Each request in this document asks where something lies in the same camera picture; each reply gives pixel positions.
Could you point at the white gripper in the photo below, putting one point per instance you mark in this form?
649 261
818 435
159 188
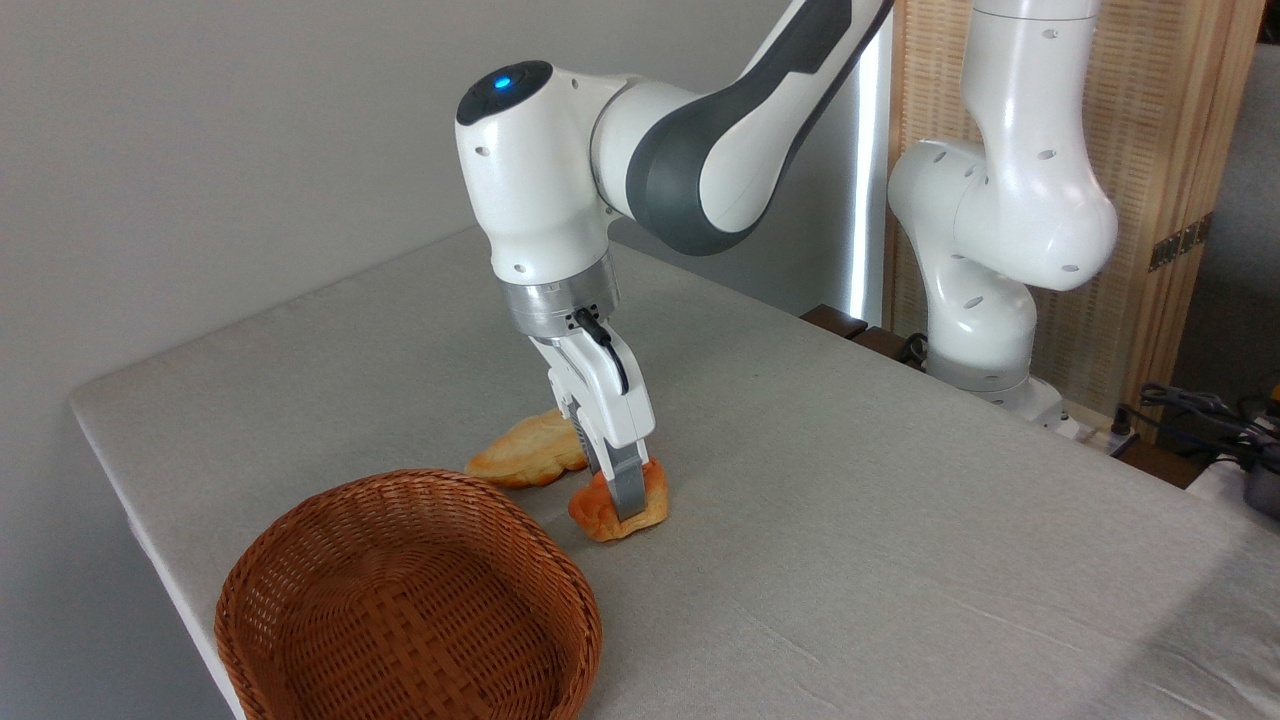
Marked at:
610 395

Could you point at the round orange bread bun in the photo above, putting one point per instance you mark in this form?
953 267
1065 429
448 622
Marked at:
595 515

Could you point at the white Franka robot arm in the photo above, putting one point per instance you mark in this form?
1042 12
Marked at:
1010 200

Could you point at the long pale leaf-shaped bread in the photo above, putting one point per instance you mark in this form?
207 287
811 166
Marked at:
525 450

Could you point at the brown woven wicker basket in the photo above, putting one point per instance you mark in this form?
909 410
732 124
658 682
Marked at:
400 600

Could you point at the dark brown wooden piece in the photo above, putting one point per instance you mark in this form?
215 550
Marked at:
885 343
832 320

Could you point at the shiny silver vertical pole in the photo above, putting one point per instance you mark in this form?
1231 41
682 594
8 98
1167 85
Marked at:
872 200

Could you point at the white power strip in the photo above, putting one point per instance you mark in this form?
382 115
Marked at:
1095 428

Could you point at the brass screen hinge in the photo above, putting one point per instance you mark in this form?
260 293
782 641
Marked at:
1180 243

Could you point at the wooden folding screen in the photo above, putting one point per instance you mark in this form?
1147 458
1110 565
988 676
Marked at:
1150 110

